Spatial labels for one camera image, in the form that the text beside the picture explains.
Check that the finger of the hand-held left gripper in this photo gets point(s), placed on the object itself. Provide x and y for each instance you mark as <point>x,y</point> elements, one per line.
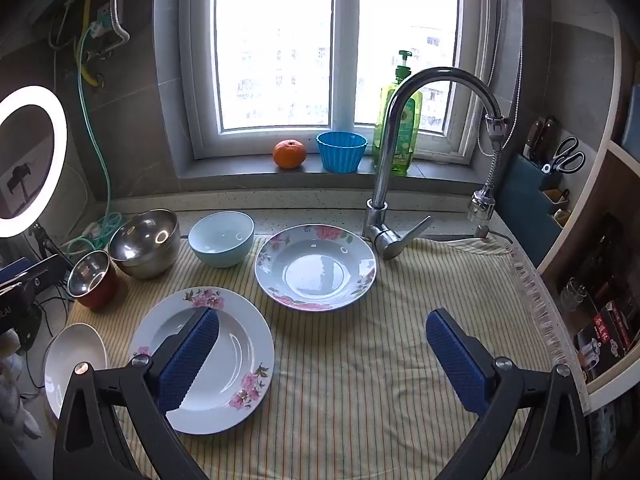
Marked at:
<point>42,275</point>

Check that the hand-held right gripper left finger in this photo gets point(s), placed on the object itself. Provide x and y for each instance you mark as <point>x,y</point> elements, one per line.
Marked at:
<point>190,355</point>

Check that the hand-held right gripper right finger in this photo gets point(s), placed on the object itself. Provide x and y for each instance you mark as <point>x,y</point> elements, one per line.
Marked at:
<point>455,355</point>

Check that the shallow floral plate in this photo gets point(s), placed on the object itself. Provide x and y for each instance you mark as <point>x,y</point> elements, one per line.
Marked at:
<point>240,340</point>

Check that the red steel bowl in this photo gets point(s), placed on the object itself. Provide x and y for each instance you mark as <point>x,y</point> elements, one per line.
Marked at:
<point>100,295</point>

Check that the white oval plate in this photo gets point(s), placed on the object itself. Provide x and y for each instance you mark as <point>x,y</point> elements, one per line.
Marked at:
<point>75,345</point>

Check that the large steel bowl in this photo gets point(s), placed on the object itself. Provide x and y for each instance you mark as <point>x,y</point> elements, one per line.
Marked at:
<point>145,260</point>

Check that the deep floral plate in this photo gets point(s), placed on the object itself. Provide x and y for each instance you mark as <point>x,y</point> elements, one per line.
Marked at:
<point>315,270</point>

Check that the person's left hand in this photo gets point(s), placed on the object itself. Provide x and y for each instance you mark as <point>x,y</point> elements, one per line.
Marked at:
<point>15,400</point>

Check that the black tripod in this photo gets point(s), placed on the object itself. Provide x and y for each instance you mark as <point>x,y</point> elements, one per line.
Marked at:
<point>46,246</point>

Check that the teal round power strip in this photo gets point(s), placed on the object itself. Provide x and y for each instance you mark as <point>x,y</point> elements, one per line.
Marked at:
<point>111,225</point>

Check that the light green bowl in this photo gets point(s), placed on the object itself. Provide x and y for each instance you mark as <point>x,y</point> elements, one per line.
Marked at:
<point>220,255</point>

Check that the yellow striped cloth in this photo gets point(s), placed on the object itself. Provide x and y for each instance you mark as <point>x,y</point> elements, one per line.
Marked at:
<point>350,360</point>

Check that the clear glass cup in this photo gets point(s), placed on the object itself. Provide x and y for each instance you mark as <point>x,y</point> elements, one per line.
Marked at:
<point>574,292</point>

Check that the dark printed box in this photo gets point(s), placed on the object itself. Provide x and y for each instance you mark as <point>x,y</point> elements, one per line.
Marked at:
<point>610,330</point>

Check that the yellow pipe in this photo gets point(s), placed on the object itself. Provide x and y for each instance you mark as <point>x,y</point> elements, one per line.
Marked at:
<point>90,77</point>

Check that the chrome kitchen faucet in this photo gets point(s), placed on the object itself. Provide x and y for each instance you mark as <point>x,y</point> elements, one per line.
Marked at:
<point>385,160</point>

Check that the green dish soap bottle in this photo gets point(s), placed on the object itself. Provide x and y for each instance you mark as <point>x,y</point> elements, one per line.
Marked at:
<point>405,152</point>

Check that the orange tangerine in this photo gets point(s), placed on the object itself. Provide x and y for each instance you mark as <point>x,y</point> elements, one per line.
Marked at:
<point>289,154</point>

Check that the white shelf cabinet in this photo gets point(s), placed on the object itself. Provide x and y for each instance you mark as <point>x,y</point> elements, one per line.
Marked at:
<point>600,175</point>

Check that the blue ribbed cup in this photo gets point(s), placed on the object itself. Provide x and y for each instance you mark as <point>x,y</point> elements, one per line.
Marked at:
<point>341,152</point>

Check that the white framed window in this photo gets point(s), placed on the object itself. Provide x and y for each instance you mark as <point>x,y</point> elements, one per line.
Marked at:
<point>345,60</point>

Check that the wall socket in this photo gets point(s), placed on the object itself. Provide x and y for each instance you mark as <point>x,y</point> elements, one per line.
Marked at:
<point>103,17</point>

